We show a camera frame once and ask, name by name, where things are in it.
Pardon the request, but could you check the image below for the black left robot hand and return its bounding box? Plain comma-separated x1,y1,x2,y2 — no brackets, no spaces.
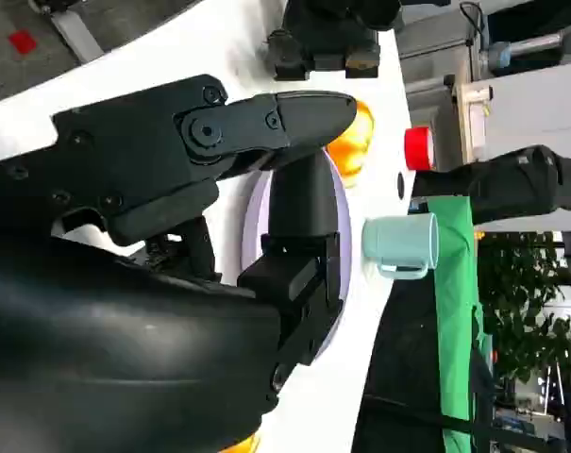
264,0,405,81

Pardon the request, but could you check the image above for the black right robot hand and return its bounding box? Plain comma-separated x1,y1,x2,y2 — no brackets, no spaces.
0,74,358,453

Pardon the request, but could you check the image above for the orange and white toy bread roll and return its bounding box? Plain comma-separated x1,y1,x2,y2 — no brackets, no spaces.
326,99,376,178
227,432,262,453

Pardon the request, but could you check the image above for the red cylindrical button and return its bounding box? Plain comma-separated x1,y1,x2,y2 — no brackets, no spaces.
404,126,436,171

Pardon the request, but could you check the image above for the beige wooden panel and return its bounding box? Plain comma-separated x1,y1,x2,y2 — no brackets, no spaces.
454,83,495,164

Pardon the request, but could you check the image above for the lilac plate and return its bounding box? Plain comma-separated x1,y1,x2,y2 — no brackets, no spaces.
241,155,353,364

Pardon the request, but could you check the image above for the pale green mug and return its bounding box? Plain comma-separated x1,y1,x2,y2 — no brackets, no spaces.
361,211,441,280

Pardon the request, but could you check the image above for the black fabric bundle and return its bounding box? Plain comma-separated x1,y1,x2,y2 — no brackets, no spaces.
410,144,571,227

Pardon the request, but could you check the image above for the white metal stand leg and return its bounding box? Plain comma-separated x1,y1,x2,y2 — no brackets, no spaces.
48,0,105,63

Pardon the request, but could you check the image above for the black cloth backdrop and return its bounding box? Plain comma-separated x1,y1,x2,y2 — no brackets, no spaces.
350,277,445,453

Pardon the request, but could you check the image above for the green cloth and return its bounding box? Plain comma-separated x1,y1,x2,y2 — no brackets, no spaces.
426,195,484,453

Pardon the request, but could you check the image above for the green leafy plant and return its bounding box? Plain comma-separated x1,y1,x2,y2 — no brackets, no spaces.
473,230,571,383

